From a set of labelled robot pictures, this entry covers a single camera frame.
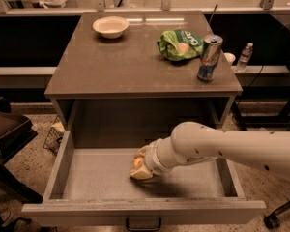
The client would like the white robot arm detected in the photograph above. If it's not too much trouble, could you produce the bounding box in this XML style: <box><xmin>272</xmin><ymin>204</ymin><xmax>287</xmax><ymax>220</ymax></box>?
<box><xmin>130</xmin><ymin>122</ymin><xmax>290</xmax><ymax>181</ymax></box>

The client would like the grey cabinet with counter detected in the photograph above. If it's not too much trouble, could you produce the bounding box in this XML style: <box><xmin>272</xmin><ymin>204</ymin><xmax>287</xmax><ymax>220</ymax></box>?
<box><xmin>45</xmin><ymin>12</ymin><xmax>242</xmax><ymax>148</ymax></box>

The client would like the green chip bag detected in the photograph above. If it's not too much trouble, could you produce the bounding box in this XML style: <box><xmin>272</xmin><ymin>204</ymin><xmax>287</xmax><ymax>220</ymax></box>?
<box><xmin>157</xmin><ymin>29</ymin><xmax>204</xmax><ymax>62</ymax></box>

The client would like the black drawer handle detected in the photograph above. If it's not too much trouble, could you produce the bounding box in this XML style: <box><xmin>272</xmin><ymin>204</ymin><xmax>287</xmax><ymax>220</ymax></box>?
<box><xmin>125</xmin><ymin>217</ymin><xmax>162</xmax><ymax>232</ymax></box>

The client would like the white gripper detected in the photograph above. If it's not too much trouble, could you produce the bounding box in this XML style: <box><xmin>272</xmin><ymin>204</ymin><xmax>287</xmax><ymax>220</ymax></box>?
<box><xmin>130</xmin><ymin>139</ymin><xmax>170</xmax><ymax>180</ymax></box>

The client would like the orange fruit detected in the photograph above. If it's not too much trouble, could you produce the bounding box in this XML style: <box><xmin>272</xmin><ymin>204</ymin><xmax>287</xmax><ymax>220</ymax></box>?
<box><xmin>133</xmin><ymin>157</ymin><xmax>144</xmax><ymax>169</ymax></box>

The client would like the black office chair base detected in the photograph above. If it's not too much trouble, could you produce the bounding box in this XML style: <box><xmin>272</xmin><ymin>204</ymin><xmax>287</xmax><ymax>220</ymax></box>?
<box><xmin>231</xmin><ymin>102</ymin><xmax>290</xmax><ymax>229</ymax></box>

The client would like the white bowl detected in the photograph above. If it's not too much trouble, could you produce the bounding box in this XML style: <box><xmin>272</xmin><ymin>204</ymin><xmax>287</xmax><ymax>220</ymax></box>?
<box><xmin>93</xmin><ymin>16</ymin><xmax>130</xmax><ymax>39</ymax></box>

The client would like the wire basket on floor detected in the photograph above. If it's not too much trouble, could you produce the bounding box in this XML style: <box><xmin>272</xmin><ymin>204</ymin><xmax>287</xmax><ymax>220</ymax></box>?
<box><xmin>43</xmin><ymin>117</ymin><xmax>65</xmax><ymax>156</ymax></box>

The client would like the dark chair at left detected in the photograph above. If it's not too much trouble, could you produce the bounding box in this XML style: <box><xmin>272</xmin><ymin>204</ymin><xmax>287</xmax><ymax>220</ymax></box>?
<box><xmin>0</xmin><ymin>97</ymin><xmax>43</xmax><ymax>203</ymax></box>

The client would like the open grey drawer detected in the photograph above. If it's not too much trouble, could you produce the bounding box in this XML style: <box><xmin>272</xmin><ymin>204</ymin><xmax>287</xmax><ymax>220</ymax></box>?
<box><xmin>22</xmin><ymin>131</ymin><xmax>266</xmax><ymax>227</ymax></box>

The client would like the white paper cup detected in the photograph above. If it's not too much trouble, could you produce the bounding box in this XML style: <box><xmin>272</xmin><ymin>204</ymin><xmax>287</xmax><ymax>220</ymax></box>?
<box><xmin>224</xmin><ymin>52</ymin><xmax>236</xmax><ymax>66</ymax></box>

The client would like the clear plastic water bottle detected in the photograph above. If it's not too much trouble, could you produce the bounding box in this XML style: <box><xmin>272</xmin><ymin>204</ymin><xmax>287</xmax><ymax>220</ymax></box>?
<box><xmin>236</xmin><ymin>43</ymin><xmax>253</xmax><ymax>73</ymax></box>

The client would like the silver blue drink can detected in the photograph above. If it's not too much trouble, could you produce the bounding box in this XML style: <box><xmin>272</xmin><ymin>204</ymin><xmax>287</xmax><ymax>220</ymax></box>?
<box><xmin>197</xmin><ymin>35</ymin><xmax>223</xmax><ymax>83</ymax></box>

